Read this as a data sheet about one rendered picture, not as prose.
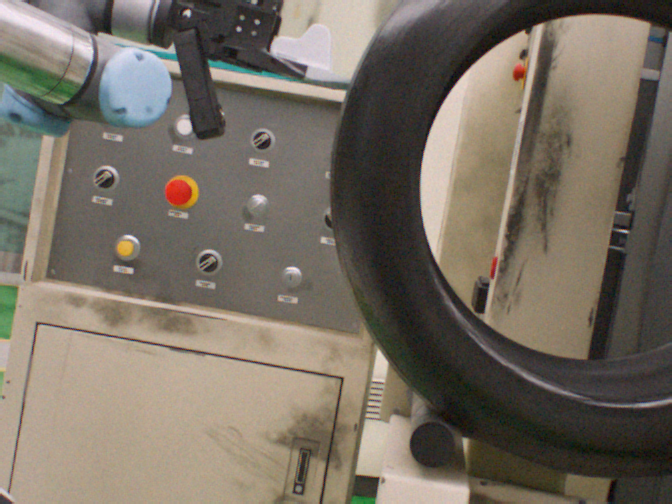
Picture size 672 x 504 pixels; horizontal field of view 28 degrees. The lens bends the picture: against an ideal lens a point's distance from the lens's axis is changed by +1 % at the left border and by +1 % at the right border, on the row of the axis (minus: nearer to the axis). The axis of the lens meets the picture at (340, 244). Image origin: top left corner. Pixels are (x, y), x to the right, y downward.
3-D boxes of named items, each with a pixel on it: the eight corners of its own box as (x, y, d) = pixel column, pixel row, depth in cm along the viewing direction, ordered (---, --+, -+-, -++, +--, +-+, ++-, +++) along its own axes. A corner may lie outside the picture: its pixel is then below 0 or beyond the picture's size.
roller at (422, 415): (415, 411, 167) (411, 375, 167) (451, 407, 167) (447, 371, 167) (411, 470, 132) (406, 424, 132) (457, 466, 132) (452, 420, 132)
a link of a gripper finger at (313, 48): (366, 36, 137) (279, 10, 138) (349, 92, 138) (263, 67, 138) (367, 39, 140) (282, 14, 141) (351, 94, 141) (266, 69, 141)
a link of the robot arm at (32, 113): (34, 123, 133) (67, 17, 134) (-21, 113, 141) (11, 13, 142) (99, 147, 139) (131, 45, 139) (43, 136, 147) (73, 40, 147)
